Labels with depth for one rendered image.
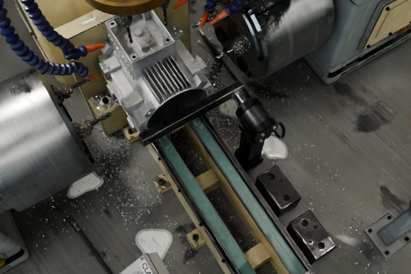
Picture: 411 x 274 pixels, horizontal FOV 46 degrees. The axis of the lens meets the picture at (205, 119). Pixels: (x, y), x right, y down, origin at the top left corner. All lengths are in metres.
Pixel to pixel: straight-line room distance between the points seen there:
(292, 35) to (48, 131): 0.53
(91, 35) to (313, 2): 0.47
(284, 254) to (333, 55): 0.51
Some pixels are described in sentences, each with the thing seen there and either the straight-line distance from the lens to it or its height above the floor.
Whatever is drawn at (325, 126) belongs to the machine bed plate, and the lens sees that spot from 1.31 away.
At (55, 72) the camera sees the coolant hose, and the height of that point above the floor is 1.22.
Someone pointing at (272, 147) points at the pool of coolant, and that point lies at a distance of 1.26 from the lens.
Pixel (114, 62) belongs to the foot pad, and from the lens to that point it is 1.06.
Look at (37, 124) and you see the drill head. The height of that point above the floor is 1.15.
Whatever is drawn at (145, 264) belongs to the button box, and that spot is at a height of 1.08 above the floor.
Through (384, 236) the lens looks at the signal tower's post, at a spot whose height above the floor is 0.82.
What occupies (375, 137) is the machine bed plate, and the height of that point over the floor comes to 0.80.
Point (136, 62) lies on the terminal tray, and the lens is 0.97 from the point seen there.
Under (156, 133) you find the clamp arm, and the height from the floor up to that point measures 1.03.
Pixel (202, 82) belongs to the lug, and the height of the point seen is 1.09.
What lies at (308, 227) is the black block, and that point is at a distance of 1.14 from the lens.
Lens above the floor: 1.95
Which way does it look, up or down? 63 degrees down
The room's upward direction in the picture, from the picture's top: straight up
